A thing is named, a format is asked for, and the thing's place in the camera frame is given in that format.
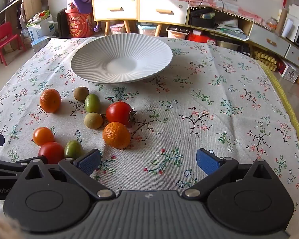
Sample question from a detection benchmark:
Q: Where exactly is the orange cherry tomato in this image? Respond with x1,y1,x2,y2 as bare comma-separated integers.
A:
32,127,55,146

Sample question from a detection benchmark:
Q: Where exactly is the red tomato with stem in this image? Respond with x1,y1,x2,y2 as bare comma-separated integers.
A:
106,101,136,127

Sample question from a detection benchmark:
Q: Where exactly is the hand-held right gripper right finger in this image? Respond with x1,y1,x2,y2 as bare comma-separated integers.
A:
181,148,281,200

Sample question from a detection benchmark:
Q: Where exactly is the floral tablecloth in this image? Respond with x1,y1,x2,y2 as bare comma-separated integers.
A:
0,37,299,205

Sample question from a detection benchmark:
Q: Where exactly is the beige fuzzy sleeve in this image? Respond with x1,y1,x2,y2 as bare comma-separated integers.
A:
0,213,23,239

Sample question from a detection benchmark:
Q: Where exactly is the long wooden sideboard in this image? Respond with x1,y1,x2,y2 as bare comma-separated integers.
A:
189,0,299,73

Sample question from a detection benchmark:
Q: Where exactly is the red cardboard box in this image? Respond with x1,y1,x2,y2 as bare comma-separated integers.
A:
189,30,216,44

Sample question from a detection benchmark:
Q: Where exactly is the white bag of toys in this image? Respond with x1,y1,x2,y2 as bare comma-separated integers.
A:
27,10,56,43

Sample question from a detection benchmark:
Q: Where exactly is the low wooden drawer cabinet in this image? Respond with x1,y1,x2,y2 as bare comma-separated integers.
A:
137,0,190,37

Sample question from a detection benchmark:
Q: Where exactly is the orange mandarin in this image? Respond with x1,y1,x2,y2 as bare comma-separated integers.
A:
102,122,131,149
40,89,62,113

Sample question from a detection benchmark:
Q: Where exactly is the red plastic chair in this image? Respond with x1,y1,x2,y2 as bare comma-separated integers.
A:
0,22,27,66

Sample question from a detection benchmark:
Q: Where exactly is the pink lace cloth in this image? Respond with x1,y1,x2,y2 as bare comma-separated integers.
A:
173,0,268,27

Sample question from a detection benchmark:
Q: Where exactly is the glass jar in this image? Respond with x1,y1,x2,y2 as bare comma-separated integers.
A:
267,17,280,31

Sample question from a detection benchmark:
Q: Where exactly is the yellow egg carton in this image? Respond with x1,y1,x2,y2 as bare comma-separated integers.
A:
253,50,277,70

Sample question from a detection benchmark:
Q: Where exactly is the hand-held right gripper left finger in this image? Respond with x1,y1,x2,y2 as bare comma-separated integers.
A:
17,149,116,200

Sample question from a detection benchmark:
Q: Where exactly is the cardboard tube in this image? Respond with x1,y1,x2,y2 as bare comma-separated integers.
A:
275,8,289,35

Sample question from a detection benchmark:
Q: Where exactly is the small brown kiwi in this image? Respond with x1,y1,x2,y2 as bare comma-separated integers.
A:
73,87,90,101
84,112,103,129

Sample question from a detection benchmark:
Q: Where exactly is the clear storage box black lid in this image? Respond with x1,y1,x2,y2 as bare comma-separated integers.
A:
166,26,190,40

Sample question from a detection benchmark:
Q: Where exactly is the green jujube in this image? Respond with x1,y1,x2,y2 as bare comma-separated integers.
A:
84,94,101,113
64,140,85,159

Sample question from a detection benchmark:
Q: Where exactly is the red round bucket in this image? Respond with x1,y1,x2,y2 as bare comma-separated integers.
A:
66,8,94,38

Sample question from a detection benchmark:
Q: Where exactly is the clear storage box blue lid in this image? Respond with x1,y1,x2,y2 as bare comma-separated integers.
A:
137,22,156,37

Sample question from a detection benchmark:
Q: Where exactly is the white ribbed plate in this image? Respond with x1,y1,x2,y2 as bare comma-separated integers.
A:
70,33,173,84

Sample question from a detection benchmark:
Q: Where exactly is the blue white cardboard box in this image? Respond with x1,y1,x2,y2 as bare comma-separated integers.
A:
31,36,50,54

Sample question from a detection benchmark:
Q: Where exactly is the red cherry tomato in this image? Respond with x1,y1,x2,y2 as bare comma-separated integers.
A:
38,141,65,164

